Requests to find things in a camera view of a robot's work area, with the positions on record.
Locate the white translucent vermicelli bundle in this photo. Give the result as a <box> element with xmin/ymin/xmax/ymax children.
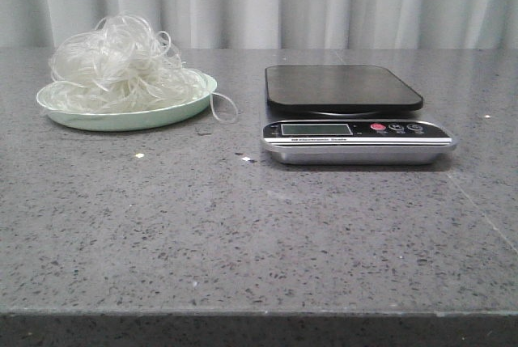
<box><xmin>46</xmin><ymin>14</ymin><xmax>238</xmax><ymax>123</ymax></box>

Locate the grey pleated curtain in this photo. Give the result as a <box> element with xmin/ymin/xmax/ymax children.
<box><xmin>1</xmin><ymin>0</ymin><xmax>517</xmax><ymax>49</ymax></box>

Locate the light green round plate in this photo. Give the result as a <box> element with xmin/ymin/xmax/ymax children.
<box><xmin>36</xmin><ymin>74</ymin><xmax>217</xmax><ymax>132</ymax></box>

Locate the black silver kitchen scale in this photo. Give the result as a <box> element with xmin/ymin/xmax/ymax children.
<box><xmin>261</xmin><ymin>65</ymin><xmax>457</xmax><ymax>165</ymax></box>

